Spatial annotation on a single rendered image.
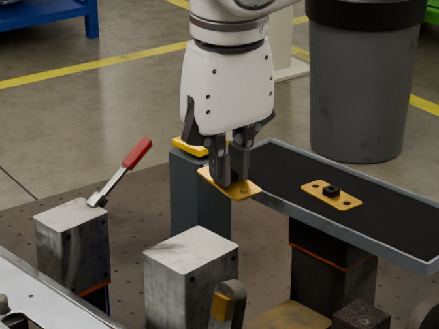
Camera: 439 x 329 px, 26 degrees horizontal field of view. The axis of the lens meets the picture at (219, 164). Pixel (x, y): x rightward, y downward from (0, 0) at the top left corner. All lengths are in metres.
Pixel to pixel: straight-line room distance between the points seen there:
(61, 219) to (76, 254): 0.05
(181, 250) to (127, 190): 1.06
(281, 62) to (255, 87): 4.01
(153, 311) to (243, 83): 0.37
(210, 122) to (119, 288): 0.93
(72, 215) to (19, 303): 0.16
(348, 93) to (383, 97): 0.14
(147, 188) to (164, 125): 2.14
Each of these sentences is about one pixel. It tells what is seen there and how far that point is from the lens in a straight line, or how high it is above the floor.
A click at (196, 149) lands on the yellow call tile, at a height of 1.16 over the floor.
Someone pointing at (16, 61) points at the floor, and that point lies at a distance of 5.34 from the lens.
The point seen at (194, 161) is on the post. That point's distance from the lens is 1.38.
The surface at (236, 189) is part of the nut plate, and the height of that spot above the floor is 1.24.
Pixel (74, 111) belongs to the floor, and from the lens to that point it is 4.59.
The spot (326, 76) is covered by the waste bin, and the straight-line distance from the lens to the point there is 3.93.
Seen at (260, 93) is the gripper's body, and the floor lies 1.35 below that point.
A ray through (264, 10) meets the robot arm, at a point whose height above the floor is 1.48.
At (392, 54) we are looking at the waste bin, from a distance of 3.87.
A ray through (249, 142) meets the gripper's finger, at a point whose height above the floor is 1.29.
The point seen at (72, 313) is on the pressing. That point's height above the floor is 1.00.
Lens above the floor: 1.73
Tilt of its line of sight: 26 degrees down
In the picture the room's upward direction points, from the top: straight up
